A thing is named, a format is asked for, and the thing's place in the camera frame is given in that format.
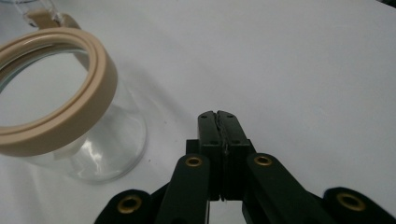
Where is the glass pitcher with beige rim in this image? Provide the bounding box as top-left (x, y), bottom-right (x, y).
top-left (0, 0), bottom-right (148, 185)

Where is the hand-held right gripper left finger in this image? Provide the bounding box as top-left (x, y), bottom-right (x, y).
top-left (186, 110), bottom-right (226, 202)

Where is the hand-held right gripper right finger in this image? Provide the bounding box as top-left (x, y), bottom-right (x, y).
top-left (217, 109), bottom-right (257, 202)

